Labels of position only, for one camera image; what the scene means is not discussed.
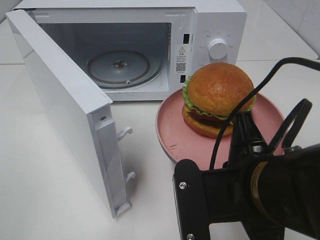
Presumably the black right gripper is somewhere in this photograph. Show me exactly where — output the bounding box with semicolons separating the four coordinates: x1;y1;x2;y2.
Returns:
199;111;320;240

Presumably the burger with lettuce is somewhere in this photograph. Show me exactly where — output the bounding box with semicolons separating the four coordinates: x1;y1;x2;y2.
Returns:
182;62;254;139

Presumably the pink round plate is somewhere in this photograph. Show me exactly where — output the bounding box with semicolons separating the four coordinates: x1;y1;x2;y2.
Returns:
156;89;284;170

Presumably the white microwave door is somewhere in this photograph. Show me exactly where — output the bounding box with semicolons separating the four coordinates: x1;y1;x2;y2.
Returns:
6;10;136;217

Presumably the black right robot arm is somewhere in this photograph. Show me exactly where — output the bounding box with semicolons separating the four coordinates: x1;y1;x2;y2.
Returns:
202;112;320;240

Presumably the upper white microwave knob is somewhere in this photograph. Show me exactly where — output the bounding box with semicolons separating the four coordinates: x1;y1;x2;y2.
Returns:
207;36;228;60

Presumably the white microwave oven body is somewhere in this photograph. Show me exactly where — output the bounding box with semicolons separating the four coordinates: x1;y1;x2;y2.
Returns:
10;0;247;101

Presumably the glass microwave turntable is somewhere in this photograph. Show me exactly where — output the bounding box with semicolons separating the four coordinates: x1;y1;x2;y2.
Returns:
87;50;163;90

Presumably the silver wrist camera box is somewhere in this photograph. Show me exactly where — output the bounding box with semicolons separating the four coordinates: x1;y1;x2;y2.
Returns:
173;159;211;240

